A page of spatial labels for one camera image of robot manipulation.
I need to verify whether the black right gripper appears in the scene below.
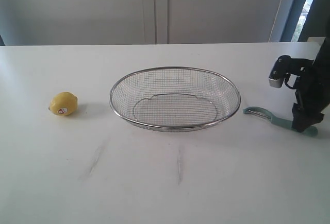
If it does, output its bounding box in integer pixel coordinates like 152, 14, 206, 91
292, 65, 329, 132

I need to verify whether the teal handled vegetable peeler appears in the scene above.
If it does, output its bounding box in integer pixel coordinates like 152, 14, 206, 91
243, 106, 318, 137

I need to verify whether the yellow lemon with sticker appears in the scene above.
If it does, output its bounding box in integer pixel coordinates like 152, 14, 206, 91
48, 92, 78, 116

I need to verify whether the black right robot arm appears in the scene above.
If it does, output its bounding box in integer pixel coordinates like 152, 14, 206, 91
292, 37, 329, 132

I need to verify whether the oval wire mesh basket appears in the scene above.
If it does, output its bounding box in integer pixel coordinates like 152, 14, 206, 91
109, 66, 241, 132

